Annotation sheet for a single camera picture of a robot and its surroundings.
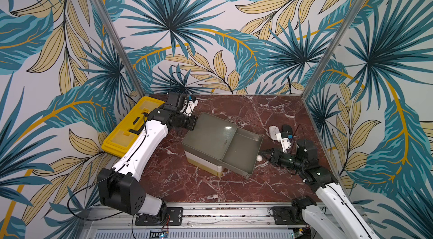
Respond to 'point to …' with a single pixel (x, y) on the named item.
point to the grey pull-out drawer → (241, 152)
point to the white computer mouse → (273, 131)
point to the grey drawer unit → (207, 142)
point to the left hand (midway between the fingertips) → (195, 124)
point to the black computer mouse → (287, 128)
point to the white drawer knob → (259, 158)
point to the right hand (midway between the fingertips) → (260, 153)
